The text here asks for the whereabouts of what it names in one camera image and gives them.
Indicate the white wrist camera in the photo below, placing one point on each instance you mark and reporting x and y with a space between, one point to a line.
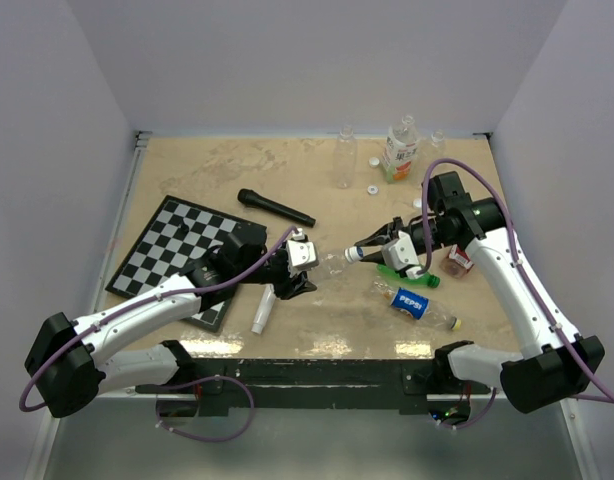
400 256
302 253

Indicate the white label tea bottle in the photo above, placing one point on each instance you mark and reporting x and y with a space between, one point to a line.
400 151

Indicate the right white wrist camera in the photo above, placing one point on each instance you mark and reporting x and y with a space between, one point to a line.
400 256

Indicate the green plastic bottle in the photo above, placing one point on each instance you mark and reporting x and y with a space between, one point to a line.
428 280

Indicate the black microphone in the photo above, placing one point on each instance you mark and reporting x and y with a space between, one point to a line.
252 199

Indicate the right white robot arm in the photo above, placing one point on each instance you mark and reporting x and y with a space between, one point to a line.
554 362

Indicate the aluminium frame rail left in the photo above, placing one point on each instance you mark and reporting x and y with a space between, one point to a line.
86 232

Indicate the Pepsi label clear bottle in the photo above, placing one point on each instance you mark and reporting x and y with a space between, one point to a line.
420 309

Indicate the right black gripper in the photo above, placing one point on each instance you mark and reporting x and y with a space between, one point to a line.
386 233

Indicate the red label tea bottle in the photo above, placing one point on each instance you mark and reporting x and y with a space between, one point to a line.
456 263

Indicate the black chess piece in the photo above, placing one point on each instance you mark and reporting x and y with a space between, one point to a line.
182 230

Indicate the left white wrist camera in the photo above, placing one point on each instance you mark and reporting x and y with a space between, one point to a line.
302 253

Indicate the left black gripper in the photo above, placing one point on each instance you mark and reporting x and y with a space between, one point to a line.
290 286

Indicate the black white chessboard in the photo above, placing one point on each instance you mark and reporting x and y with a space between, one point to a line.
158 253

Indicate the white microphone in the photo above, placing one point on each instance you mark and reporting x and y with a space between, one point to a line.
264 310

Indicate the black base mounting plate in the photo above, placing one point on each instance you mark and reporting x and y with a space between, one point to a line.
342 384

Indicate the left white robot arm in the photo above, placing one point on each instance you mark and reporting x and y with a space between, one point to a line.
71 362

